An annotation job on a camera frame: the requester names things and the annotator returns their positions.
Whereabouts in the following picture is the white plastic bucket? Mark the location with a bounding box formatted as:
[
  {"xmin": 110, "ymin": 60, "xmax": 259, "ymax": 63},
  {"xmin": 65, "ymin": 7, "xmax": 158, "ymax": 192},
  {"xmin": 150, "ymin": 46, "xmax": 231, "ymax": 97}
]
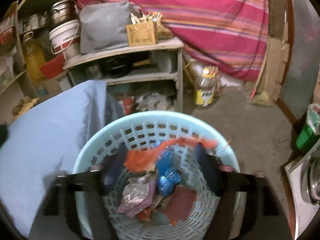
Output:
[{"xmin": 49, "ymin": 20, "xmax": 81, "ymax": 61}]

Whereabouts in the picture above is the red plastic basin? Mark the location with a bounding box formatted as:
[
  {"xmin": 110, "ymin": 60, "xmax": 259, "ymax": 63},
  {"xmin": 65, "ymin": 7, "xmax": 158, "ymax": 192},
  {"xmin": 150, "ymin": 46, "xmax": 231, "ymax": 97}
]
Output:
[{"xmin": 40, "ymin": 54, "xmax": 65, "ymax": 79}]

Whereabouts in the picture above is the yellow oil jug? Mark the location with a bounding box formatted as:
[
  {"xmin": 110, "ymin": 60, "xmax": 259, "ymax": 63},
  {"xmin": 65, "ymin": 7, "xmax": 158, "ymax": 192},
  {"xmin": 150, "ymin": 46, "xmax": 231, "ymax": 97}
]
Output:
[{"xmin": 21, "ymin": 31, "xmax": 46, "ymax": 85}]

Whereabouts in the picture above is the blue plastic bag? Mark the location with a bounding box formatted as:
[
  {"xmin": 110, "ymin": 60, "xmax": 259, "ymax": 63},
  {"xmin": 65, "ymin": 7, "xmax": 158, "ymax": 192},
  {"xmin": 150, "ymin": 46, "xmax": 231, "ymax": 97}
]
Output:
[{"xmin": 156, "ymin": 146, "xmax": 181, "ymax": 197}]

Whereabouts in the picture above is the yellow utensil holder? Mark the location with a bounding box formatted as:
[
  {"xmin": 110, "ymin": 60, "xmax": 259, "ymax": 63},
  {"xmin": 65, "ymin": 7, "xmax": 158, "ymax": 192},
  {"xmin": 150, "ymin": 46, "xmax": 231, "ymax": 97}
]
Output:
[{"xmin": 126, "ymin": 11, "xmax": 162, "ymax": 47}]

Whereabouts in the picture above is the green trash bin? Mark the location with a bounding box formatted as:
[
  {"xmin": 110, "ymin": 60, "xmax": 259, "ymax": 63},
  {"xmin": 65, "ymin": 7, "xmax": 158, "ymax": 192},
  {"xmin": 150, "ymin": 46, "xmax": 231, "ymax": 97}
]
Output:
[{"xmin": 295, "ymin": 103, "xmax": 320, "ymax": 153}]

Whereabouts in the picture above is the orange plastic bag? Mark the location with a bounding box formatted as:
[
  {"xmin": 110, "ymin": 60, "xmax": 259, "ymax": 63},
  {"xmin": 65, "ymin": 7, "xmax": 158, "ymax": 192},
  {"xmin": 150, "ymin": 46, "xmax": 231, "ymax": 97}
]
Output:
[{"xmin": 124, "ymin": 137, "xmax": 217, "ymax": 173}]

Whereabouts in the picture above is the metal pot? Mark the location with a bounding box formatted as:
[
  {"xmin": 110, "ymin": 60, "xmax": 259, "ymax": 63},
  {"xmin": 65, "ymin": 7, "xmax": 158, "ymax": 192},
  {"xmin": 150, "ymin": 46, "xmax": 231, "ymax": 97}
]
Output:
[{"xmin": 49, "ymin": 0, "xmax": 78, "ymax": 28}]

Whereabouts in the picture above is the straw broom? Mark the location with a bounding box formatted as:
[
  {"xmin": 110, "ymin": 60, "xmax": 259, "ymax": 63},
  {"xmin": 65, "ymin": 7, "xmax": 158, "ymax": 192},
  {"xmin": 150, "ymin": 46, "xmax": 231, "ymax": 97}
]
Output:
[{"xmin": 249, "ymin": 53, "xmax": 274, "ymax": 107}]

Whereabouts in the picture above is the yellow egg tray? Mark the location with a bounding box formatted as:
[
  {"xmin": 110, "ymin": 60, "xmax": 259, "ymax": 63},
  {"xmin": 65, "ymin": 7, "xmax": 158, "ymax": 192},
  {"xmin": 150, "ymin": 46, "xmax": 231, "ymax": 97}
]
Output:
[{"xmin": 11, "ymin": 96, "xmax": 40, "ymax": 122}]

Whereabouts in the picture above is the red striped blanket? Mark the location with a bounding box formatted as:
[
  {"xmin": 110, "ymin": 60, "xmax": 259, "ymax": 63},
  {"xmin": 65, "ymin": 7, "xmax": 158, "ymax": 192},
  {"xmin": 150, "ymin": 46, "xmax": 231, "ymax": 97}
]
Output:
[{"xmin": 76, "ymin": 0, "xmax": 268, "ymax": 82}]

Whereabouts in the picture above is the brown paper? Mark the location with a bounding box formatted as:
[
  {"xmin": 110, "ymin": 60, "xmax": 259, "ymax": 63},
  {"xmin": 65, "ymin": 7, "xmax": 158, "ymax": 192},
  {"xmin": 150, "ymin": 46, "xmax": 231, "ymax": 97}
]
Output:
[{"xmin": 149, "ymin": 193, "xmax": 171, "ymax": 211}]

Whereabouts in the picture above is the maroon scouring pad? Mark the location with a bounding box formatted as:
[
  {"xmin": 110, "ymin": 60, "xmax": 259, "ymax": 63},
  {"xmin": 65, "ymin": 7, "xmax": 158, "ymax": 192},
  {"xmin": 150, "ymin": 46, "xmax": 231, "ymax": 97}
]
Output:
[{"xmin": 163, "ymin": 186, "xmax": 196, "ymax": 221}]

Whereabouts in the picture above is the light blue plastic basket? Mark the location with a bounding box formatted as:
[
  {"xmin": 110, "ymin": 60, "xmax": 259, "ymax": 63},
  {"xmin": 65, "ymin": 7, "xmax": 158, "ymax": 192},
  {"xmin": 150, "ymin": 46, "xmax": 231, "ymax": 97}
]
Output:
[{"xmin": 72, "ymin": 110, "xmax": 241, "ymax": 240}]

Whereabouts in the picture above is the grey fabric bag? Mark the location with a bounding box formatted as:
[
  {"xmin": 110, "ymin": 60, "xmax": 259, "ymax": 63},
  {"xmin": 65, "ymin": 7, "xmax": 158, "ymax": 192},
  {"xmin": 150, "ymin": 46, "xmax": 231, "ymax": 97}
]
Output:
[{"xmin": 79, "ymin": 1, "xmax": 141, "ymax": 54}]

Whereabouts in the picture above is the blue tablecloth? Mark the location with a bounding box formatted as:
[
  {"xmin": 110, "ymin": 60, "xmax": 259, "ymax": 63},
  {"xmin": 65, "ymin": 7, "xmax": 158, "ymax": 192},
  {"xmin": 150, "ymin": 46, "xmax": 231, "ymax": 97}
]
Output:
[{"xmin": 1, "ymin": 80, "xmax": 108, "ymax": 237}]

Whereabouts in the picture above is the pink foil snack wrapper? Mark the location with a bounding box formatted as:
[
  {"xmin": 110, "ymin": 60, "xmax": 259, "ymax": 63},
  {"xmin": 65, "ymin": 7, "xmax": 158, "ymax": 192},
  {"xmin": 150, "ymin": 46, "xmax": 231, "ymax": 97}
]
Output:
[{"xmin": 117, "ymin": 180, "xmax": 156, "ymax": 217}]

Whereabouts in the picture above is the cooking oil bottle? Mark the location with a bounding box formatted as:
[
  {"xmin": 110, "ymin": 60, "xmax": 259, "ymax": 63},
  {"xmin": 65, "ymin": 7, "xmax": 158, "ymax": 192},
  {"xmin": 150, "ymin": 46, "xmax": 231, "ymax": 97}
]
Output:
[{"xmin": 195, "ymin": 66, "xmax": 217, "ymax": 107}]

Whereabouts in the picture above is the wooden shelf unit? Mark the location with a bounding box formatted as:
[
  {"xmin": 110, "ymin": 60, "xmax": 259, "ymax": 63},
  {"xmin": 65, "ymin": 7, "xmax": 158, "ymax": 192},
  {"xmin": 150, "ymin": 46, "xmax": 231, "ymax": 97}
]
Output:
[{"xmin": 63, "ymin": 37, "xmax": 184, "ymax": 112}]

